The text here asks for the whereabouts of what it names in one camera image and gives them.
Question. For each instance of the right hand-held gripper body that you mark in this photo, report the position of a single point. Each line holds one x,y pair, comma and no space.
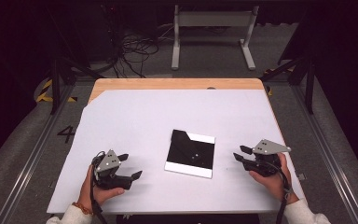
267,147

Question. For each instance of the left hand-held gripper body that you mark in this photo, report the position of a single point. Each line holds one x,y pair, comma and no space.
107,165

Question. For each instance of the person's left hand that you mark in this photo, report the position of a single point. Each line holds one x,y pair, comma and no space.
102,196

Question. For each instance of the person's right hand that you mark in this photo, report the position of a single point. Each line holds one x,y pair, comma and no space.
275,185

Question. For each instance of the white paper sheet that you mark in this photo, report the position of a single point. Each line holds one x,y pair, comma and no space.
136,124

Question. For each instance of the black metal stand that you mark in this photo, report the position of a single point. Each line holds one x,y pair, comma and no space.
55,87
309,90

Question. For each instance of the dark table grommet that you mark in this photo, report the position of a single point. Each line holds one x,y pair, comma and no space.
211,88

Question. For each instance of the white metal stand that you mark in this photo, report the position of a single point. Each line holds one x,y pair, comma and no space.
213,18

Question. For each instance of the small grey table bracket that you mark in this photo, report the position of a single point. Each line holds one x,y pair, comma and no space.
301,176

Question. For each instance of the aluminium floor rail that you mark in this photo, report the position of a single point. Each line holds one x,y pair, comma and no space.
326,161
28,168

